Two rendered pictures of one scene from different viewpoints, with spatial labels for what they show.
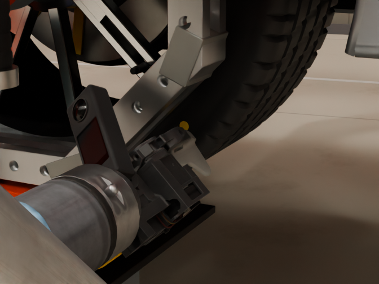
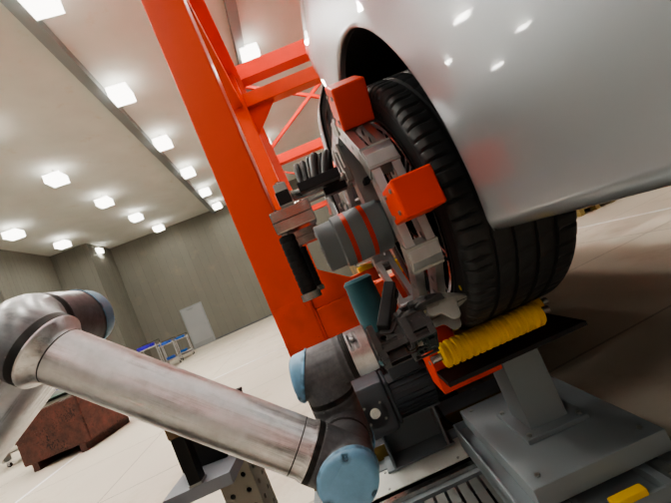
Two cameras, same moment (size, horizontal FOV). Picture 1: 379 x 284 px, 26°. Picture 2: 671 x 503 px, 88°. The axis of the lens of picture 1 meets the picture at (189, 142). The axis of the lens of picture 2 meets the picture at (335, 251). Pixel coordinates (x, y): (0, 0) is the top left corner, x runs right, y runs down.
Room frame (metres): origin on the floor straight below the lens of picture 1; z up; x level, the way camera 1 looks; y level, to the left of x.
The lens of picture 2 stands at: (0.41, -0.53, 0.78)
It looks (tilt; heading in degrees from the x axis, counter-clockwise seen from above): 3 degrees up; 62
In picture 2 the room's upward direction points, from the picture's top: 23 degrees counter-clockwise
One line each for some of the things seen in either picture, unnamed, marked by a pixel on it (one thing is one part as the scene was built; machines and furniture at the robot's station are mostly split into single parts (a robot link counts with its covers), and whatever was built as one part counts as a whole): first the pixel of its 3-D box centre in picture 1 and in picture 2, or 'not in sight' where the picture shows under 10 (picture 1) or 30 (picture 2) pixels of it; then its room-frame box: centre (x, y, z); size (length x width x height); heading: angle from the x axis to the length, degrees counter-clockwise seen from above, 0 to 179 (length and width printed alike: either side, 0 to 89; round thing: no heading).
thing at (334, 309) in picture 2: not in sight; (372, 278); (1.17, 0.69, 0.69); 0.52 x 0.17 x 0.35; 154
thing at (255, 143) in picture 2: not in sight; (273, 192); (1.70, 2.58, 1.75); 0.19 x 0.19 x 2.45; 64
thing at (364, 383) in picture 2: not in sight; (414, 402); (1.03, 0.53, 0.26); 0.42 x 0.18 x 0.35; 154
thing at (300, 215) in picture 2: not in sight; (293, 218); (0.71, 0.15, 0.93); 0.09 x 0.05 x 0.05; 154
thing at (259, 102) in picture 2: not in sight; (368, 67); (2.94, 1.97, 2.54); 2.58 x 0.12 x 0.42; 154
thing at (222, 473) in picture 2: not in sight; (226, 446); (0.44, 0.65, 0.44); 0.43 x 0.17 x 0.03; 64
